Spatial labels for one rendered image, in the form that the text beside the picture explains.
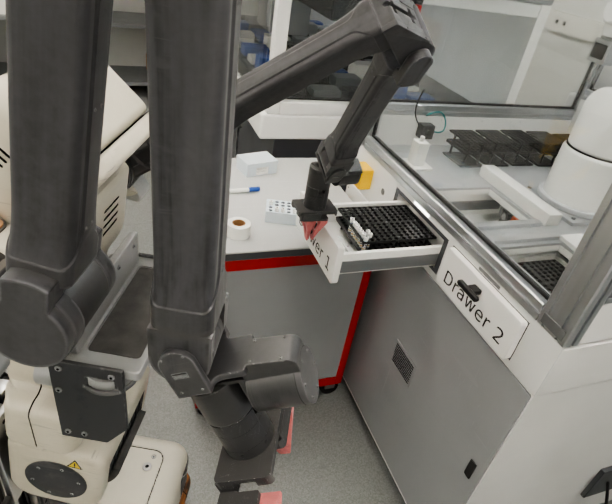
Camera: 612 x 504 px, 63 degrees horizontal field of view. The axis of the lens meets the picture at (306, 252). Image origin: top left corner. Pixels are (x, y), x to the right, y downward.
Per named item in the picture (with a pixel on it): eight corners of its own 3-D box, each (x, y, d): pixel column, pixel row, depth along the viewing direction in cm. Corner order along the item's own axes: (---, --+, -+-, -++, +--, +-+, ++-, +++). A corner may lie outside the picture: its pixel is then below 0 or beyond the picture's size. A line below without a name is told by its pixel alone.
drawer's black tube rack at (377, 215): (358, 262, 130) (363, 242, 127) (333, 226, 144) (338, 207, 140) (430, 256, 138) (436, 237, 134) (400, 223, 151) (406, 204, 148)
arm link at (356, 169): (324, 137, 110) (335, 172, 108) (367, 135, 115) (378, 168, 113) (303, 164, 120) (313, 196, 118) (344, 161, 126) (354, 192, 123)
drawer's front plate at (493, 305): (503, 360, 110) (522, 324, 104) (435, 280, 132) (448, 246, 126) (509, 359, 111) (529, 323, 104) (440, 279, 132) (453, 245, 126)
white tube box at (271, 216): (264, 222, 155) (265, 211, 153) (265, 208, 162) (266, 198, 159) (303, 226, 156) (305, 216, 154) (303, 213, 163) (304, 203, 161)
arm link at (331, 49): (398, -47, 67) (424, 13, 64) (418, 10, 79) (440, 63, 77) (146, 104, 82) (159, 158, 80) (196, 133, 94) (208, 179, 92)
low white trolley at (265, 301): (192, 427, 178) (197, 255, 135) (172, 312, 224) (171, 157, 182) (340, 400, 198) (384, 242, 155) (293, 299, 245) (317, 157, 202)
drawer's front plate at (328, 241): (330, 284, 124) (338, 248, 117) (295, 223, 145) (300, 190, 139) (337, 284, 124) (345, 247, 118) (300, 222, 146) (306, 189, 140)
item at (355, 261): (336, 275, 125) (340, 255, 121) (303, 221, 144) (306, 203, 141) (466, 263, 138) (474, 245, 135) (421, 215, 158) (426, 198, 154)
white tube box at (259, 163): (246, 177, 178) (247, 164, 175) (235, 167, 183) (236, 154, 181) (276, 173, 184) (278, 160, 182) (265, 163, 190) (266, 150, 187)
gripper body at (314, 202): (337, 217, 122) (342, 190, 118) (298, 219, 119) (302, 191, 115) (327, 204, 127) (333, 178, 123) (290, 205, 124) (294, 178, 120)
